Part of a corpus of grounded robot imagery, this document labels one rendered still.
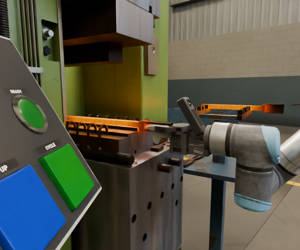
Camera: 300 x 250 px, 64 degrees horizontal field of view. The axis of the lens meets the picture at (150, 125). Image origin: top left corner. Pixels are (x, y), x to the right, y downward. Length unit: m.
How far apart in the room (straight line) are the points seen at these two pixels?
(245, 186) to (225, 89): 8.33
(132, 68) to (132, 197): 0.59
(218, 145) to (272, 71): 7.84
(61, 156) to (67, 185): 0.04
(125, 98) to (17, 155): 0.83
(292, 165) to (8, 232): 0.68
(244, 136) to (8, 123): 0.50
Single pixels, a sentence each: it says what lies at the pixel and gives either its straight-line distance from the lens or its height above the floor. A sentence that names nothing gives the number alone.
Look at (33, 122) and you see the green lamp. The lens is 0.34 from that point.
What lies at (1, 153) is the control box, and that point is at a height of 1.06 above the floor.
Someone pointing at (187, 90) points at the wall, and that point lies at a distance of 9.69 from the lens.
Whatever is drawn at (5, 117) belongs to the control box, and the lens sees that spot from 0.31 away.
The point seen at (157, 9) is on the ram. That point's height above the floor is 1.39.
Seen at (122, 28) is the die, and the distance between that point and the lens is 0.71.
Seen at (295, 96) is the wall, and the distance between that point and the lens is 8.28.
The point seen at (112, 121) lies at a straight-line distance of 0.83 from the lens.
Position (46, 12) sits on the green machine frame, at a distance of 0.72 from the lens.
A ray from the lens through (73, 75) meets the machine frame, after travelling 1.21.
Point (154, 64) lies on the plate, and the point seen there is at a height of 1.23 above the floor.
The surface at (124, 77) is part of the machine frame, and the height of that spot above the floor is 1.17.
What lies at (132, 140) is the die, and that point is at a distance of 0.74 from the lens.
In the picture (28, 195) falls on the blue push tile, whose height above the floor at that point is 1.02.
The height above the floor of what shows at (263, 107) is 1.03.
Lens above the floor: 1.12
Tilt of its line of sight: 9 degrees down
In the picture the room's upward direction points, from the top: straight up
